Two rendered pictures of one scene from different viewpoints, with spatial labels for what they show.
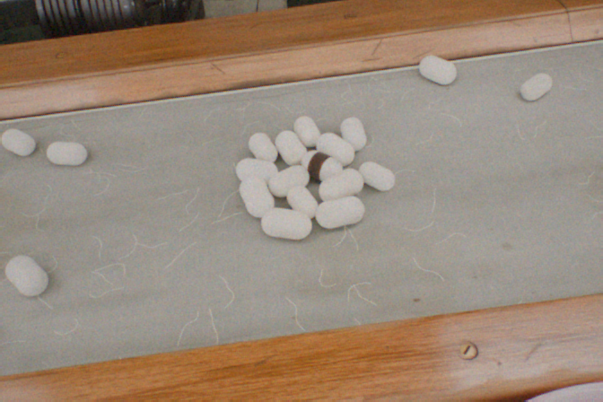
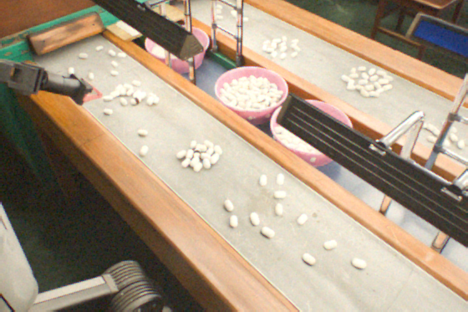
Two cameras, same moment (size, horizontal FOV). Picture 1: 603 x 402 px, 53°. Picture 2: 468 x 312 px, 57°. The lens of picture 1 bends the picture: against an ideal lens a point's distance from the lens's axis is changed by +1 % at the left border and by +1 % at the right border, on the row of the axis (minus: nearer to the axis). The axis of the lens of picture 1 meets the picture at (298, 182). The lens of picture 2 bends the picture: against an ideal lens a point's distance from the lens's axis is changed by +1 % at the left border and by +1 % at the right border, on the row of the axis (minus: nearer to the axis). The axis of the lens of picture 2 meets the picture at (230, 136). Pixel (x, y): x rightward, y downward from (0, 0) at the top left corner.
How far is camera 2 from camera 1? 1.34 m
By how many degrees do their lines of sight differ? 85
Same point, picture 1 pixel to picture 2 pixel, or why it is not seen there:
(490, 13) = (113, 145)
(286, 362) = (246, 130)
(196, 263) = (236, 161)
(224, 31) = (152, 202)
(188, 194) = (220, 175)
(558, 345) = (220, 108)
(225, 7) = not seen: outside the picture
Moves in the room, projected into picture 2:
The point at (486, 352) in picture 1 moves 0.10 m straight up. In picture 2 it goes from (226, 113) to (226, 89)
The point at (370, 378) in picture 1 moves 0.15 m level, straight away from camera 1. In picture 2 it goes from (241, 121) to (202, 139)
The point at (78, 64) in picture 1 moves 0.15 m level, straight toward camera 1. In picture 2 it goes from (194, 230) to (221, 190)
